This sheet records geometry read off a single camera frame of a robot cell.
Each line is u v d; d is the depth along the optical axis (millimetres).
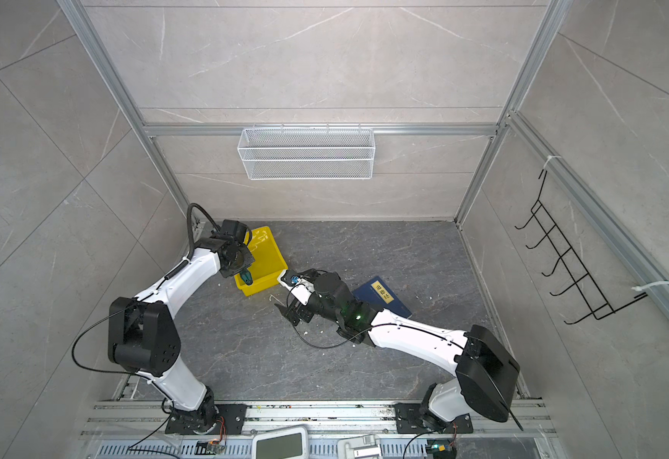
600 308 582
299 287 616
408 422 726
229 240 700
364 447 688
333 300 565
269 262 1006
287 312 646
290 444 667
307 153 1004
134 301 476
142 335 459
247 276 861
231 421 733
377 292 979
